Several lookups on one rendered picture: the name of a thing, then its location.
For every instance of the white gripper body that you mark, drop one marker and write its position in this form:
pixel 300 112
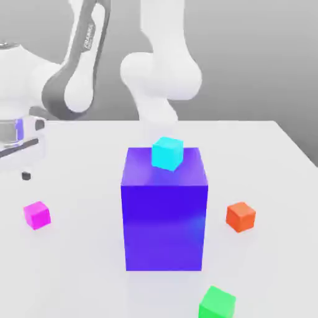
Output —
pixel 29 151

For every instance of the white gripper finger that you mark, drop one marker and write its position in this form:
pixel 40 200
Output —
pixel 26 176

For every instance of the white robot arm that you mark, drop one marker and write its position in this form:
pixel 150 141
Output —
pixel 161 74

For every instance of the small magenta cube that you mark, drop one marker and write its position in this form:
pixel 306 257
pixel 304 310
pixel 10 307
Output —
pixel 37 215

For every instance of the small cyan cube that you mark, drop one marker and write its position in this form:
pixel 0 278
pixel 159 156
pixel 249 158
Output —
pixel 167 154

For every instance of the small orange cube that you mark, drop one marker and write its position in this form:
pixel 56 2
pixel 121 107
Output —
pixel 240 217

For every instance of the small green cube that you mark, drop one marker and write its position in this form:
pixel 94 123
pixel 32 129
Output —
pixel 216 304

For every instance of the large blue box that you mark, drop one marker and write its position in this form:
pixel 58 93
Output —
pixel 164 218

